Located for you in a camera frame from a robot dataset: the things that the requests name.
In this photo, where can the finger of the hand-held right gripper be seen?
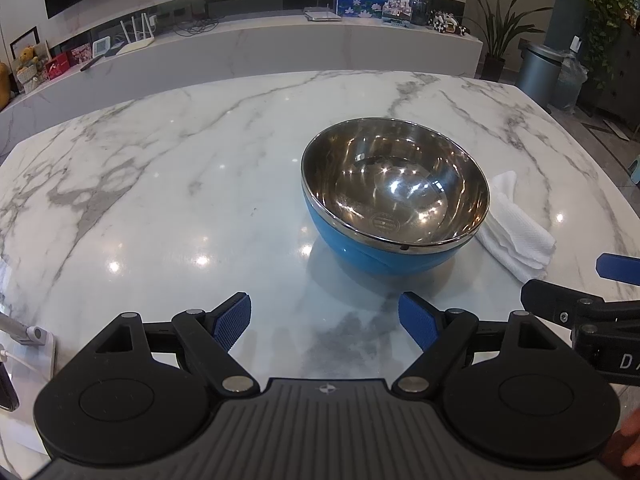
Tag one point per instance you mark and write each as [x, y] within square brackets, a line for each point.
[550, 302]
[620, 269]

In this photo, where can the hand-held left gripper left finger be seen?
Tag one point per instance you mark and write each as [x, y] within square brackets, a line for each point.
[232, 322]

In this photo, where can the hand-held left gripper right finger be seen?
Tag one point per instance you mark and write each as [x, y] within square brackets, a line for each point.
[417, 320]

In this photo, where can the white paper towel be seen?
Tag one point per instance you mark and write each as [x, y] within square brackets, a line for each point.
[515, 235]

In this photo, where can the blue steel bowl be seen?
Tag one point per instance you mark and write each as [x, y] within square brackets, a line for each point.
[395, 195]

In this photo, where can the person's right hand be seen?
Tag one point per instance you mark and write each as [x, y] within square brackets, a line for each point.
[627, 452]

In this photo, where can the grey drawer cabinet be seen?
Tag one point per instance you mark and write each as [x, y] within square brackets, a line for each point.
[625, 85]

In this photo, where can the clear plastic bag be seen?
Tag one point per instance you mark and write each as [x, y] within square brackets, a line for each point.
[570, 85]

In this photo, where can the white phone stand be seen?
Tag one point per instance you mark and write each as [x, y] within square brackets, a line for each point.
[37, 345]

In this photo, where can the grey metal trash bin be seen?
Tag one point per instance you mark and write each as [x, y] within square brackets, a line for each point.
[537, 75]

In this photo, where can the black phone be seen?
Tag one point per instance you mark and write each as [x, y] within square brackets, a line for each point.
[7, 385]

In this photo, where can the long leaf potted plant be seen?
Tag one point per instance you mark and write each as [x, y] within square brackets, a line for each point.
[495, 67]

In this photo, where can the trailing green ivy plant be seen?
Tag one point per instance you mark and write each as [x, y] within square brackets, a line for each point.
[607, 15]

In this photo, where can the white router with antennas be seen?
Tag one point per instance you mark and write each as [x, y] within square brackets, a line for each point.
[135, 47]

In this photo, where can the black remote control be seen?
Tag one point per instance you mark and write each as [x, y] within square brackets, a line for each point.
[91, 63]

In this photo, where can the black white toy figures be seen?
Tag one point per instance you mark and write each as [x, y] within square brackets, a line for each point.
[445, 22]

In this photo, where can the white display device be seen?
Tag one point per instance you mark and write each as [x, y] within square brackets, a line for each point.
[100, 47]

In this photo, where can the pink greeting card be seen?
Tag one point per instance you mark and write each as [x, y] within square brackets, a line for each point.
[80, 55]

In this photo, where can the dark glass jar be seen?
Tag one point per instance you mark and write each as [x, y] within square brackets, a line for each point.
[421, 10]

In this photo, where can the red gift box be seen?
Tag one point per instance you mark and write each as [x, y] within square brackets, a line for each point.
[57, 66]

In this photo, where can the small photo print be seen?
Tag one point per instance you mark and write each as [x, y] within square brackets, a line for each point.
[397, 10]

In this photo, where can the brown teddy bear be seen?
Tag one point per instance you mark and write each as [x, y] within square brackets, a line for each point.
[27, 67]

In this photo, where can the gold round vase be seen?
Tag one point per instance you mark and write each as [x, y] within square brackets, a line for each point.
[4, 85]

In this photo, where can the white wall switch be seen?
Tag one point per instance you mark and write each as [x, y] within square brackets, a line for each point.
[576, 44]

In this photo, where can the black picture frame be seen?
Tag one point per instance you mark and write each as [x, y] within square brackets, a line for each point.
[22, 40]

